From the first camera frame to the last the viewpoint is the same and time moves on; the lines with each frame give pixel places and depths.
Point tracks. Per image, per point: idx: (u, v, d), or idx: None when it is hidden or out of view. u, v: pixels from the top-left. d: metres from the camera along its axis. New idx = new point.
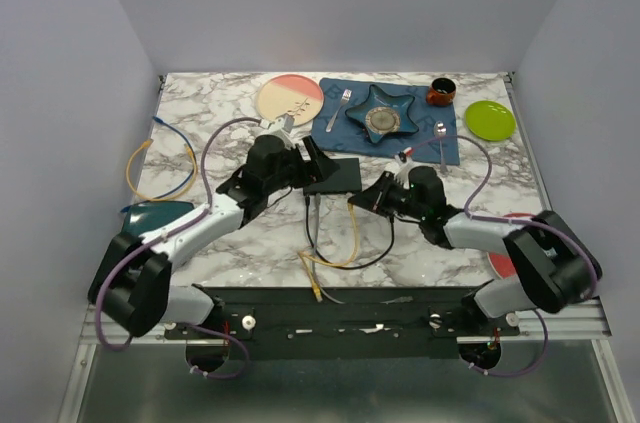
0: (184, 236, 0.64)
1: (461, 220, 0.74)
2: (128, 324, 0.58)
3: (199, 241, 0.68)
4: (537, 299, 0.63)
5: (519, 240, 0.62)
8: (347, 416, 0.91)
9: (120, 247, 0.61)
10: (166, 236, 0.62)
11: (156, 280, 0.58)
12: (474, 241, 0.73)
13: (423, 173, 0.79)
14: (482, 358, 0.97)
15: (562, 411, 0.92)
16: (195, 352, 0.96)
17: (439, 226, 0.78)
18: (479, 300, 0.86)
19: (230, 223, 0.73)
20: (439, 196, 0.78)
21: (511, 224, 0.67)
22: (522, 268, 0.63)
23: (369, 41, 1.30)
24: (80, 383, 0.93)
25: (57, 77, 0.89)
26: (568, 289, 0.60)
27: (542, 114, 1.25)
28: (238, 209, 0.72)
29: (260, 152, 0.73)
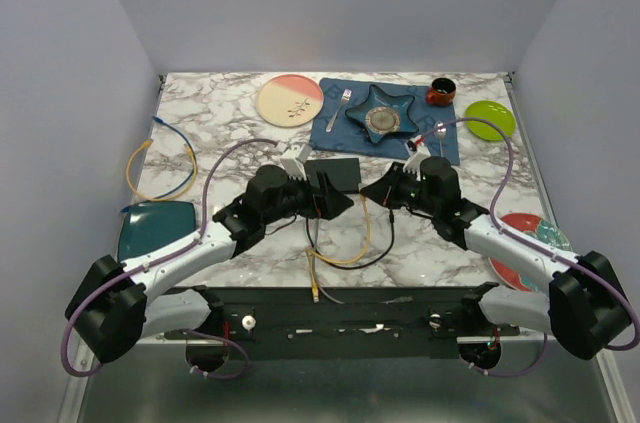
0: (166, 268, 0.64)
1: (487, 229, 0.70)
2: (97, 349, 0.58)
3: (186, 272, 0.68)
4: (561, 334, 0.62)
5: (570, 291, 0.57)
8: (347, 416, 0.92)
9: (100, 272, 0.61)
10: (148, 267, 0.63)
11: (130, 314, 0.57)
12: (498, 255, 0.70)
13: (437, 164, 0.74)
14: (482, 358, 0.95)
15: (562, 411, 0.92)
16: (195, 352, 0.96)
17: (454, 222, 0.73)
18: (485, 306, 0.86)
19: (221, 254, 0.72)
20: (454, 190, 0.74)
21: (553, 260, 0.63)
22: (562, 312, 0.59)
23: (369, 41, 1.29)
24: (80, 382, 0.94)
25: (57, 78, 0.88)
26: (601, 338, 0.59)
27: (543, 114, 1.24)
28: (230, 241, 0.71)
29: (260, 186, 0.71)
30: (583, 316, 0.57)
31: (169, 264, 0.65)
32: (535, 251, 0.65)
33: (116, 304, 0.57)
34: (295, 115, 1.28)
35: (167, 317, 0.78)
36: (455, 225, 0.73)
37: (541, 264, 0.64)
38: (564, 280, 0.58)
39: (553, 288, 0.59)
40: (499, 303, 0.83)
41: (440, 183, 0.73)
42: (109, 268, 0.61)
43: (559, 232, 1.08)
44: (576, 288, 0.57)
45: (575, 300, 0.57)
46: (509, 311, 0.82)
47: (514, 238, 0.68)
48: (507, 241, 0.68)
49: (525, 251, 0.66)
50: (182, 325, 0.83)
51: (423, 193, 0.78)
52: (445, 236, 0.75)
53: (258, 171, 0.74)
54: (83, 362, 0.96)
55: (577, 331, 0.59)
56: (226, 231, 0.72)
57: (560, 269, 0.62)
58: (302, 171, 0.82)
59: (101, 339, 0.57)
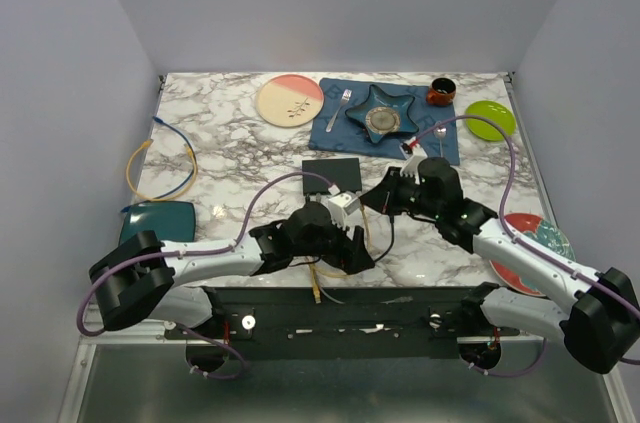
0: (198, 262, 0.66)
1: (500, 239, 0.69)
2: (106, 319, 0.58)
3: (210, 273, 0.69)
4: (575, 350, 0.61)
5: (592, 312, 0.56)
8: (347, 416, 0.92)
9: (136, 243, 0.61)
10: (183, 254, 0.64)
11: (149, 295, 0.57)
12: (511, 265, 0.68)
13: (436, 165, 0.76)
14: (482, 358, 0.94)
15: (561, 411, 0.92)
16: (195, 352, 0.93)
17: (461, 225, 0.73)
18: (486, 310, 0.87)
19: (244, 270, 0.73)
20: (456, 191, 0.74)
21: (573, 277, 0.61)
22: (581, 332, 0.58)
23: (370, 41, 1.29)
24: (80, 383, 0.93)
25: (57, 78, 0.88)
26: (616, 353, 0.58)
27: (543, 114, 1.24)
28: (259, 259, 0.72)
29: (303, 219, 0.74)
30: (603, 336, 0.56)
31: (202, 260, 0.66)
32: (553, 267, 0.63)
33: (141, 281, 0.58)
34: (295, 115, 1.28)
35: (177, 306, 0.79)
36: (462, 228, 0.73)
37: (561, 281, 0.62)
38: (585, 302, 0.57)
39: (574, 309, 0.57)
40: (501, 307, 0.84)
41: (440, 184, 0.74)
42: (149, 242, 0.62)
43: (559, 232, 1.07)
44: (597, 309, 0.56)
45: (597, 322, 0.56)
46: (511, 316, 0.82)
47: (530, 251, 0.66)
48: (523, 252, 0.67)
49: (543, 266, 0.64)
50: (184, 319, 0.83)
51: (424, 198, 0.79)
52: (452, 240, 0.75)
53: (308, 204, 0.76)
54: (83, 362, 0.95)
55: (594, 350, 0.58)
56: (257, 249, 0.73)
57: (581, 288, 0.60)
58: (343, 219, 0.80)
59: (114, 310, 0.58)
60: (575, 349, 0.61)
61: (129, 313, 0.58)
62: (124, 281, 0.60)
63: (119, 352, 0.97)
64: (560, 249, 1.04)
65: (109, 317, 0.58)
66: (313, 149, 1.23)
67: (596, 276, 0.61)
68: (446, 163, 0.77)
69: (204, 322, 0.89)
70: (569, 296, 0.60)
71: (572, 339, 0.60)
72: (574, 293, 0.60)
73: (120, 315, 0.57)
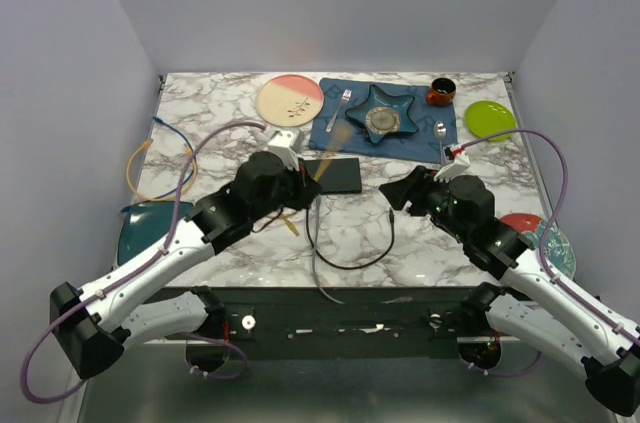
0: (124, 291, 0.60)
1: (538, 279, 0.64)
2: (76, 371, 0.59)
3: (152, 289, 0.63)
4: (597, 393, 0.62)
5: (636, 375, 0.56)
8: (347, 416, 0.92)
9: (58, 301, 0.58)
10: (103, 294, 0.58)
11: (88, 347, 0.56)
12: (543, 303, 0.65)
13: (467, 185, 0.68)
14: (482, 358, 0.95)
15: (562, 411, 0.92)
16: (195, 352, 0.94)
17: (492, 250, 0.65)
18: (490, 318, 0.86)
19: (193, 260, 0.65)
20: (488, 214, 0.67)
21: (615, 331, 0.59)
22: (615, 385, 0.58)
23: (369, 41, 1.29)
24: (80, 384, 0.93)
25: (57, 79, 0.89)
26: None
27: (543, 114, 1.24)
28: (203, 245, 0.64)
29: (252, 173, 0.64)
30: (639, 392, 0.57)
31: (130, 286, 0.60)
32: (594, 317, 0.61)
33: (75, 338, 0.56)
34: (295, 115, 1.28)
35: (161, 323, 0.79)
36: (494, 256, 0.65)
37: (603, 334, 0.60)
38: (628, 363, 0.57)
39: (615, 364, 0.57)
40: (510, 322, 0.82)
41: (474, 208, 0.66)
42: (66, 296, 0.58)
43: (558, 232, 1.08)
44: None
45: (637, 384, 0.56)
46: (517, 329, 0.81)
47: (570, 295, 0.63)
48: (562, 297, 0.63)
49: (584, 314, 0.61)
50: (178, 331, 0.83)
51: (451, 215, 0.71)
52: (481, 266, 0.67)
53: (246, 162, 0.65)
54: None
55: (623, 399, 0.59)
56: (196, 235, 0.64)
57: (624, 344, 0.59)
58: (294, 158, 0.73)
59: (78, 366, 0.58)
60: (598, 392, 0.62)
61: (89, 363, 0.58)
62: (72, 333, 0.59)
63: None
64: (560, 249, 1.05)
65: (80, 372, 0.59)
66: (313, 149, 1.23)
67: (636, 331, 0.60)
68: (478, 180, 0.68)
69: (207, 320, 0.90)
70: (609, 351, 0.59)
71: (601, 388, 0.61)
72: (616, 349, 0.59)
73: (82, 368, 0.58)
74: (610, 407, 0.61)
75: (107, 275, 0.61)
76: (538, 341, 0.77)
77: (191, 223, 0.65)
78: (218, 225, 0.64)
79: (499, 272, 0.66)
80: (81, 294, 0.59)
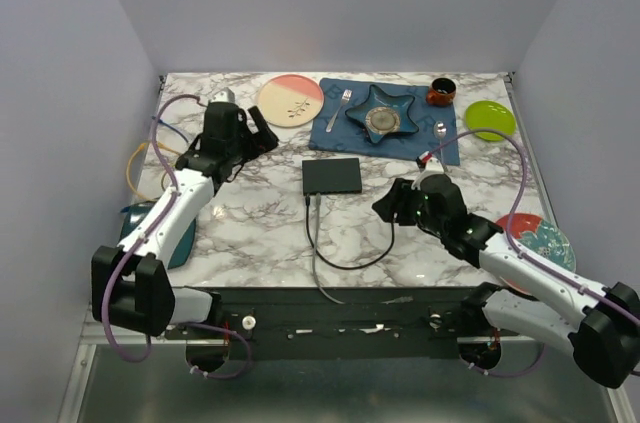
0: (163, 229, 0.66)
1: (505, 254, 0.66)
2: (145, 326, 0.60)
3: (177, 228, 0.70)
4: (583, 365, 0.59)
5: (601, 329, 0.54)
8: (347, 416, 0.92)
9: (103, 262, 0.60)
10: (145, 236, 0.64)
11: (152, 284, 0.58)
12: (518, 280, 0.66)
13: (437, 181, 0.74)
14: (482, 358, 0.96)
15: (561, 411, 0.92)
16: (195, 352, 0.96)
17: (466, 240, 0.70)
18: (486, 311, 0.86)
19: (198, 200, 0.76)
20: (459, 206, 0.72)
21: (581, 293, 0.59)
22: (588, 347, 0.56)
23: (370, 41, 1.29)
24: (80, 384, 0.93)
25: (57, 79, 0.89)
26: (625, 370, 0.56)
27: (543, 114, 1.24)
28: (204, 182, 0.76)
29: (218, 112, 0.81)
30: (614, 353, 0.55)
31: (165, 225, 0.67)
32: (560, 282, 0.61)
33: (137, 282, 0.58)
34: (296, 115, 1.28)
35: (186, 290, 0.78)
36: (466, 244, 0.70)
37: (568, 296, 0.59)
38: (593, 318, 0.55)
39: (582, 325, 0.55)
40: (505, 314, 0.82)
41: (443, 200, 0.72)
42: (109, 255, 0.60)
43: (559, 232, 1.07)
44: (605, 324, 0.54)
45: (605, 338, 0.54)
46: (515, 321, 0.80)
47: (535, 264, 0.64)
48: (528, 268, 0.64)
49: (549, 280, 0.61)
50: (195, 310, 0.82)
51: (427, 212, 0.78)
52: (460, 255, 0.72)
53: (208, 113, 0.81)
54: (83, 362, 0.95)
55: (603, 366, 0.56)
56: (194, 172, 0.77)
57: (589, 302, 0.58)
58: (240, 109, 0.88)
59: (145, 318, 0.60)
60: (583, 363, 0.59)
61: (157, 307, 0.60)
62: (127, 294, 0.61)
63: (118, 353, 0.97)
64: (560, 249, 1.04)
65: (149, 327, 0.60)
66: (313, 149, 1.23)
67: (603, 291, 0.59)
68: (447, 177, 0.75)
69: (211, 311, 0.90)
70: (577, 312, 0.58)
71: (584, 358, 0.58)
72: (582, 308, 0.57)
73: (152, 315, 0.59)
74: (599, 381, 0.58)
75: (137, 228, 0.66)
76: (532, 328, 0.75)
77: (183, 169, 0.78)
78: (208, 164, 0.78)
79: (476, 258, 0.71)
80: (123, 248, 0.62)
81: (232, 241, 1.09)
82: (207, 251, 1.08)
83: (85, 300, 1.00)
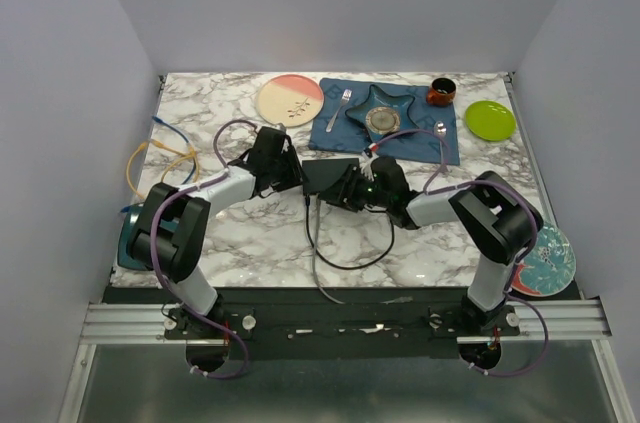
0: (212, 189, 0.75)
1: (419, 198, 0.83)
2: (172, 267, 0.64)
3: (221, 198, 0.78)
4: (487, 252, 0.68)
5: (462, 199, 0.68)
8: (347, 416, 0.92)
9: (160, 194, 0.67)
10: (200, 186, 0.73)
11: (198, 221, 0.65)
12: (436, 212, 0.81)
13: (386, 162, 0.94)
14: (482, 358, 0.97)
15: (561, 411, 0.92)
16: (196, 352, 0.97)
17: (403, 211, 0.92)
18: (472, 296, 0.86)
19: (241, 191, 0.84)
20: (402, 183, 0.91)
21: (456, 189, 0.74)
22: (470, 226, 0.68)
23: (369, 41, 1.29)
24: (80, 383, 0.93)
25: (56, 79, 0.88)
26: (508, 234, 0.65)
27: (543, 113, 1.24)
28: (250, 178, 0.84)
29: (271, 132, 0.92)
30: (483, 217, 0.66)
31: (215, 187, 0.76)
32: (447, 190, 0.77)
33: (185, 215, 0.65)
34: (296, 115, 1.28)
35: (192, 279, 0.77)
36: (405, 215, 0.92)
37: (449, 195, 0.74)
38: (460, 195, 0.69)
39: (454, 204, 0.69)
40: (474, 280, 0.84)
41: (388, 178, 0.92)
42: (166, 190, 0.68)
43: (559, 232, 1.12)
44: (468, 196, 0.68)
45: (469, 205, 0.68)
46: (488, 291, 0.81)
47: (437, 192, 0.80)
48: (433, 197, 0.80)
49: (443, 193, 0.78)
50: (199, 302, 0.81)
51: (379, 190, 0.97)
52: (400, 223, 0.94)
53: (263, 132, 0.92)
54: (83, 362, 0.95)
55: (487, 236, 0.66)
56: (244, 170, 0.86)
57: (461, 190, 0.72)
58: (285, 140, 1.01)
59: (178, 249, 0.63)
60: (486, 249, 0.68)
61: (190, 249, 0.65)
62: (164, 235, 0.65)
63: (118, 352, 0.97)
64: (560, 249, 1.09)
65: (178, 261, 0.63)
66: (313, 149, 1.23)
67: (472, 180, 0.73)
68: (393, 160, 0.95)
69: (210, 312, 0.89)
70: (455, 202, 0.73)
71: (482, 242, 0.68)
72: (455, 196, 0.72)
73: (184, 255, 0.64)
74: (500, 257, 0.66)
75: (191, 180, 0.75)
76: (491, 278, 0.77)
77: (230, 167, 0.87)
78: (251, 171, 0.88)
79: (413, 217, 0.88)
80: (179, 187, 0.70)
81: (232, 241, 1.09)
82: (206, 251, 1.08)
83: (85, 299, 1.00)
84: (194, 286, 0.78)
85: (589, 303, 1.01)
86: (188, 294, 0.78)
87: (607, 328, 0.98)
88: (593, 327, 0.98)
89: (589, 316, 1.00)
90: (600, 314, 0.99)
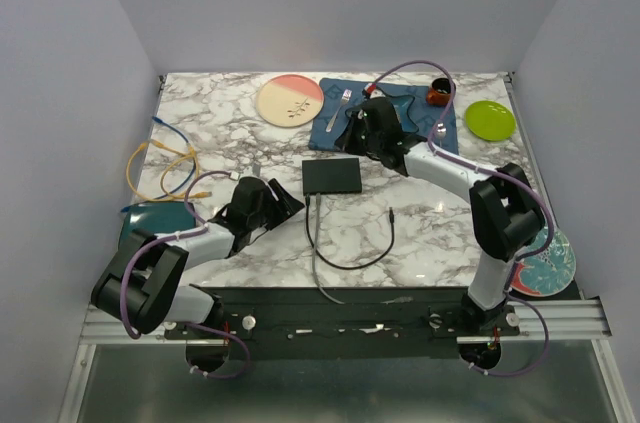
0: (190, 241, 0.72)
1: (423, 154, 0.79)
2: (137, 320, 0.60)
3: (199, 252, 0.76)
4: (483, 244, 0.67)
5: (486, 195, 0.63)
8: (347, 416, 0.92)
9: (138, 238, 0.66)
10: (179, 236, 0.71)
11: (173, 271, 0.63)
12: (434, 174, 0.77)
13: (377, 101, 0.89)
14: (482, 358, 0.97)
15: (561, 411, 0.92)
16: (196, 352, 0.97)
17: (394, 150, 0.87)
18: (473, 294, 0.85)
19: (220, 248, 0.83)
20: (391, 123, 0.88)
21: (476, 172, 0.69)
22: (481, 220, 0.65)
23: (369, 41, 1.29)
24: (80, 383, 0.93)
25: (55, 80, 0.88)
26: (517, 239, 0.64)
27: (543, 113, 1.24)
28: (228, 235, 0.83)
29: (247, 189, 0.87)
30: (498, 215, 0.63)
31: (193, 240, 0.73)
32: (462, 167, 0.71)
33: (160, 265, 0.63)
34: (296, 115, 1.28)
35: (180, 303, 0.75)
36: (396, 156, 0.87)
37: (465, 176, 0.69)
38: (482, 186, 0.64)
39: (472, 193, 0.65)
40: (474, 279, 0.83)
41: (377, 116, 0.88)
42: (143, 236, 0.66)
43: (557, 232, 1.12)
44: (493, 192, 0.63)
45: (491, 203, 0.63)
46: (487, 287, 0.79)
47: (444, 158, 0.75)
48: (439, 161, 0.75)
49: (452, 167, 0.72)
50: (195, 311, 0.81)
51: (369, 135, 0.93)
52: (391, 165, 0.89)
53: (238, 188, 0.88)
54: (83, 362, 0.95)
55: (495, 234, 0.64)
56: (223, 228, 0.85)
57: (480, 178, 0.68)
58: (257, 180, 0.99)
59: (148, 299, 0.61)
60: (484, 241, 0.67)
61: (160, 301, 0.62)
62: (135, 285, 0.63)
63: (118, 352, 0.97)
64: (560, 249, 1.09)
65: (145, 314, 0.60)
66: (313, 149, 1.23)
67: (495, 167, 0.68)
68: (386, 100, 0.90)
69: (210, 313, 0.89)
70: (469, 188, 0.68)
71: (483, 234, 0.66)
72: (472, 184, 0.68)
73: (152, 307, 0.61)
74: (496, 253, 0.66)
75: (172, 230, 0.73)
76: (493, 277, 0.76)
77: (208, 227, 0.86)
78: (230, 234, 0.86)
79: (406, 166, 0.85)
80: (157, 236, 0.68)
81: None
82: None
83: (85, 300, 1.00)
84: (180, 311, 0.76)
85: (589, 303, 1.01)
86: (175, 317, 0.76)
87: (607, 328, 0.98)
88: (593, 327, 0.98)
89: (589, 316, 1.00)
90: (600, 314, 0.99)
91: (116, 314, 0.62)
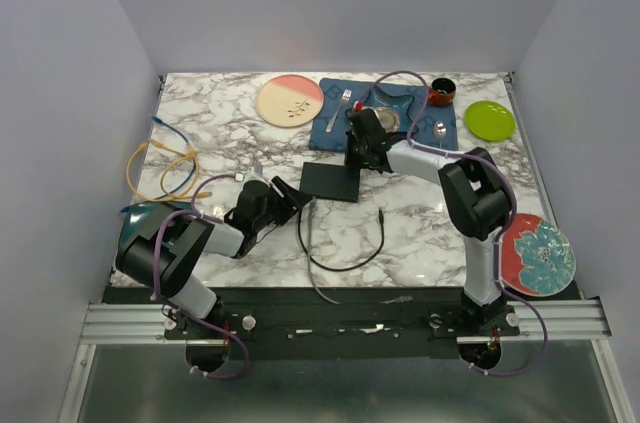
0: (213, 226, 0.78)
1: (402, 148, 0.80)
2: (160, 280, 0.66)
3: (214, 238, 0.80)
4: (457, 225, 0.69)
5: (452, 174, 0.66)
8: (347, 416, 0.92)
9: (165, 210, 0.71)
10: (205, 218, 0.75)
11: (198, 240, 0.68)
12: (416, 168, 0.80)
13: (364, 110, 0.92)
14: (482, 358, 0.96)
15: (561, 411, 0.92)
16: (195, 352, 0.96)
17: (381, 151, 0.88)
18: (468, 292, 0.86)
19: (232, 245, 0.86)
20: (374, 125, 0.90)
21: (446, 158, 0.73)
22: (451, 200, 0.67)
23: (369, 41, 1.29)
24: (80, 383, 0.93)
25: (55, 80, 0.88)
26: (486, 216, 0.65)
27: (543, 113, 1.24)
28: (239, 234, 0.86)
29: (250, 196, 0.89)
30: (464, 193, 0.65)
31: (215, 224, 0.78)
32: (434, 154, 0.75)
33: (186, 234, 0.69)
34: (296, 115, 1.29)
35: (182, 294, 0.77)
36: (381, 155, 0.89)
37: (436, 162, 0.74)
38: (449, 167, 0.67)
39: (440, 175, 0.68)
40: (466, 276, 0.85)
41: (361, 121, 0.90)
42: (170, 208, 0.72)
43: (558, 232, 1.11)
44: (459, 173, 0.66)
45: (458, 182, 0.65)
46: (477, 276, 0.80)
47: (422, 150, 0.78)
48: (417, 153, 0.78)
49: (425, 156, 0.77)
50: (196, 304, 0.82)
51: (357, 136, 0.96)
52: (376, 164, 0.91)
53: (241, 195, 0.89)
54: (83, 362, 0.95)
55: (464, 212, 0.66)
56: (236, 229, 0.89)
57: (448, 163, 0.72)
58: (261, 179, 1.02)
59: (173, 263, 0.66)
60: (458, 223, 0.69)
61: (183, 266, 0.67)
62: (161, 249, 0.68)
63: (118, 352, 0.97)
64: (560, 249, 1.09)
65: (169, 277, 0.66)
66: (313, 149, 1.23)
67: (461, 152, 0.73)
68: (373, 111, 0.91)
69: (210, 313, 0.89)
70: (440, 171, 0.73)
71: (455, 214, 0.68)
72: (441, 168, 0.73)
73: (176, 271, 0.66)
74: (468, 232, 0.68)
75: None
76: (475, 263, 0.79)
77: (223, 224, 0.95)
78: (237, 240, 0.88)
79: (389, 160, 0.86)
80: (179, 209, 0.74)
81: None
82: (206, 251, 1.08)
83: (85, 300, 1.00)
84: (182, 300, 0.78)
85: (589, 303, 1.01)
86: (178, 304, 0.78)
87: (607, 328, 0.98)
88: (593, 327, 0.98)
89: (589, 316, 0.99)
90: (600, 314, 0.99)
91: (141, 275, 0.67)
